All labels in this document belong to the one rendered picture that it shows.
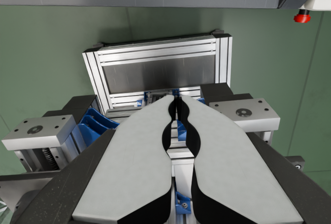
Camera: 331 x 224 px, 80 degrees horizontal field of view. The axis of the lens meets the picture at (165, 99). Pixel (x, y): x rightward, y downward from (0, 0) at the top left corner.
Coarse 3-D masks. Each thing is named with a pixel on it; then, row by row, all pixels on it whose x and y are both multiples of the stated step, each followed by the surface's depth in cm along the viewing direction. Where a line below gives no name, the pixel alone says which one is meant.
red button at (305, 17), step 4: (300, 12) 49; (304, 12) 49; (308, 12) 49; (296, 16) 50; (300, 16) 49; (304, 16) 49; (308, 16) 49; (296, 20) 50; (300, 20) 49; (304, 20) 49; (308, 20) 49
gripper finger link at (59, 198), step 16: (96, 144) 8; (80, 160) 7; (96, 160) 7; (64, 176) 6; (80, 176) 6; (48, 192) 6; (64, 192) 6; (80, 192) 6; (32, 208) 6; (48, 208) 6; (64, 208) 6
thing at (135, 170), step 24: (168, 96) 11; (144, 120) 9; (168, 120) 9; (120, 144) 8; (144, 144) 8; (168, 144) 10; (96, 168) 7; (120, 168) 7; (144, 168) 7; (168, 168) 7; (96, 192) 6; (120, 192) 6; (144, 192) 6; (168, 192) 6; (72, 216) 5; (96, 216) 5; (120, 216) 5; (144, 216) 6; (168, 216) 7
